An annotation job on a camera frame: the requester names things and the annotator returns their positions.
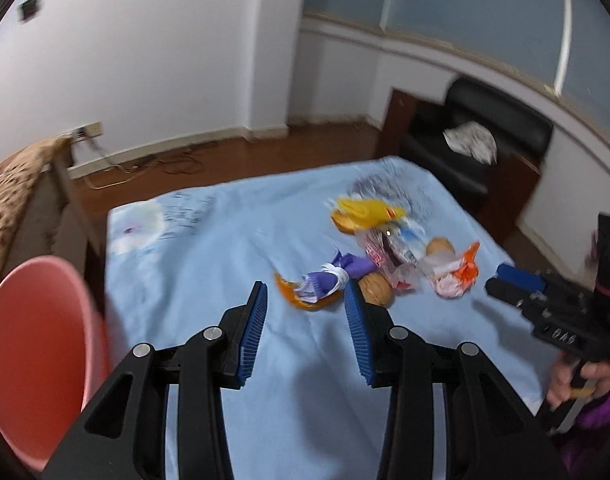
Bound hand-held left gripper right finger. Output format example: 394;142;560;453
345;279;568;480

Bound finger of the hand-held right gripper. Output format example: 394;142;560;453
496;262;546;294
485;280;530;314

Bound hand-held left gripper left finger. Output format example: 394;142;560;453
42;280;269;480

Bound orange white wrapper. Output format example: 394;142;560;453
430;241;482;299

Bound orange curved wrapper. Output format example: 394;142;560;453
275;272;342;311

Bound purple wrapper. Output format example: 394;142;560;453
295;247;374;304

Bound clear plastic wrapper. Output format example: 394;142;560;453
362;225;422;292

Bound yellow snack packet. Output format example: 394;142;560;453
330;196;406;235

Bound pink plastic bucket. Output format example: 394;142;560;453
0;255;110;472

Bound person's right forearm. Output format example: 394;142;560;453
559;365;610;480

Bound person's right hand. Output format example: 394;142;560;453
546;355;610;409

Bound light blue floral sheet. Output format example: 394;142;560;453
105;156;562;480

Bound white patterned cloth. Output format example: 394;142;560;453
442;122;498;165

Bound black leather armchair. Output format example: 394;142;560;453
377;77;554;242

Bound brown leaf-patterned blanket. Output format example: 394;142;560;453
0;137;70;281

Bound window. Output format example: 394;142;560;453
305;0;610;126

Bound black floor cable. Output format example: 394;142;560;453
155;154;206;177

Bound wooden bed frame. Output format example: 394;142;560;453
50;145;108;311

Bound white floor cable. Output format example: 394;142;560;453
85;139;146;191

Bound wall power socket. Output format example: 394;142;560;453
70;121;104;140

